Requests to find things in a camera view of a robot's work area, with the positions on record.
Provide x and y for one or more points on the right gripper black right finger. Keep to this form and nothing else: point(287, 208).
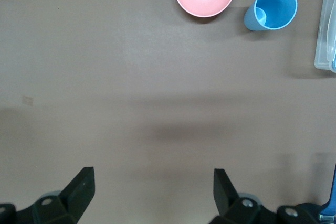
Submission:
point(225, 197)

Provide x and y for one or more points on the blue plastic object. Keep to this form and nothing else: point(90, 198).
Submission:
point(331, 192)

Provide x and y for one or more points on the clear plastic food container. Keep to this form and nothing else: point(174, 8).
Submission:
point(325, 30)

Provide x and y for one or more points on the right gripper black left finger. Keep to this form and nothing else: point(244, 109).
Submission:
point(76, 192)

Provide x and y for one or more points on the brown tape patch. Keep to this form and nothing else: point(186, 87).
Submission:
point(27, 100)

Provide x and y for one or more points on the blue cup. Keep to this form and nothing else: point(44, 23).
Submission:
point(275, 6)

